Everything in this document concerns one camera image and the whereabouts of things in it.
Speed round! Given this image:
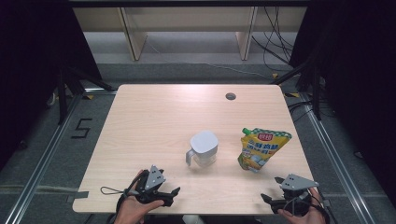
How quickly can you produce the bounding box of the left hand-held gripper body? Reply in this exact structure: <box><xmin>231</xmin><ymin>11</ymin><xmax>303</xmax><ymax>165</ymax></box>
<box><xmin>133</xmin><ymin>164</ymin><xmax>175</xmax><ymax>208</ymax></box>

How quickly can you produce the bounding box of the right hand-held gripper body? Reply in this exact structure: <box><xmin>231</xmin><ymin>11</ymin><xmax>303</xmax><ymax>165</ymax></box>
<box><xmin>269</xmin><ymin>174</ymin><xmax>320</xmax><ymax>217</ymax></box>

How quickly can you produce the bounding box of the yellow seasoning pouch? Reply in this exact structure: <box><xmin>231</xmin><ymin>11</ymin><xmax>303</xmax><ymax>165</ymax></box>
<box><xmin>237</xmin><ymin>127</ymin><xmax>293</xmax><ymax>174</ymax></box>

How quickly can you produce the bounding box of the clear jar with grey lid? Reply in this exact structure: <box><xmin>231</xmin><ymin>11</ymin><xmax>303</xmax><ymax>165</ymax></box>
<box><xmin>185</xmin><ymin>130</ymin><xmax>219</xmax><ymax>167</ymax></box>

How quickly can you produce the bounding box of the person's right hand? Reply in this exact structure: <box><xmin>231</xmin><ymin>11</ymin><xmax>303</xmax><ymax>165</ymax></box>
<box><xmin>277</xmin><ymin>187</ymin><xmax>328</xmax><ymax>224</ymax></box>

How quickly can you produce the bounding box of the person's left hand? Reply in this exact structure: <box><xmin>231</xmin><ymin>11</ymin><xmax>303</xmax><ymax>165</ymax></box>
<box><xmin>113</xmin><ymin>169</ymin><xmax>165</xmax><ymax>224</ymax></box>

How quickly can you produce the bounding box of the white rounded object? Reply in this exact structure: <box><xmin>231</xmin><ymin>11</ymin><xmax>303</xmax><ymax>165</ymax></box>
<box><xmin>181</xmin><ymin>214</ymin><xmax>205</xmax><ymax>224</ymax></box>

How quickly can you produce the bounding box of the black tape figure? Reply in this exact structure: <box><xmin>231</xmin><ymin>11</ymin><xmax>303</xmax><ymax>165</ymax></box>
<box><xmin>70</xmin><ymin>118</ymin><xmax>93</xmax><ymax>140</ymax></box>

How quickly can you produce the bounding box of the black metal stand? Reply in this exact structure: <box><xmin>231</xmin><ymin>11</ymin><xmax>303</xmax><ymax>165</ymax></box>
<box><xmin>55</xmin><ymin>66</ymin><xmax>116</xmax><ymax>125</ymax></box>
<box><xmin>269</xmin><ymin>59</ymin><xmax>323</xmax><ymax>121</ymax></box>

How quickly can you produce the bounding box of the black curtain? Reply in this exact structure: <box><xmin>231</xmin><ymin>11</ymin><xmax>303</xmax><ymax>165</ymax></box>
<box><xmin>0</xmin><ymin>0</ymin><xmax>104</xmax><ymax>171</ymax></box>
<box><xmin>289</xmin><ymin>0</ymin><xmax>396</xmax><ymax>200</ymax></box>

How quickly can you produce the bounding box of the beige wooden desk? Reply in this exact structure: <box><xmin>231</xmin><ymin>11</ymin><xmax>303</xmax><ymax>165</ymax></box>
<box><xmin>73</xmin><ymin>6</ymin><xmax>307</xmax><ymax>62</ymax></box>

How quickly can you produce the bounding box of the black wrist strap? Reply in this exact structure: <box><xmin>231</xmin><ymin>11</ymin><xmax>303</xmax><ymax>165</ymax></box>
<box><xmin>311</xmin><ymin>186</ymin><xmax>332</xmax><ymax>224</ymax></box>
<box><xmin>100</xmin><ymin>185</ymin><xmax>129</xmax><ymax>216</ymax></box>

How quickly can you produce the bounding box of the metal floor rail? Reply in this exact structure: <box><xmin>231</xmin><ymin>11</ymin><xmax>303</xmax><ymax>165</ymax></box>
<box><xmin>0</xmin><ymin>88</ymin><xmax>119</xmax><ymax>224</ymax></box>
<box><xmin>298</xmin><ymin>92</ymin><xmax>379</xmax><ymax>224</ymax></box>

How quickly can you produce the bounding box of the black cable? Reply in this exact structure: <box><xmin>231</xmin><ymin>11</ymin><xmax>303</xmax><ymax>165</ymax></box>
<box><xmin>262</xmin><ymin>6</ymin><xmax>295</xmax><ymax>64</ymax></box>
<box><xmin>288</xmin><ymin>101</ymin><xmax>312</xmax><ymax>123</ymax></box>
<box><xmin>251</xmin><ymin>35</ymin><xmax>292</xmax><ymax>64</ymax></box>

